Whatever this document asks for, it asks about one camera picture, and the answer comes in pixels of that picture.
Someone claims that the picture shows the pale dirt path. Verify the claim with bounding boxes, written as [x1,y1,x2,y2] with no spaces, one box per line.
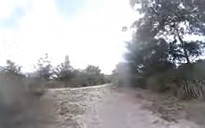
[49,83,204,128]

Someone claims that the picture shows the row of distant trees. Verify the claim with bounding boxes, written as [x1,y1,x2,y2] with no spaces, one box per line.
[0,53,116,88]

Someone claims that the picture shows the large dark tree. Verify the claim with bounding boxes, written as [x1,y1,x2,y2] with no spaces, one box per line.
[123,0,205,88]

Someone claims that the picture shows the dark bushes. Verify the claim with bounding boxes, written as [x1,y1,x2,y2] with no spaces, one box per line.
[113,58,205,101]

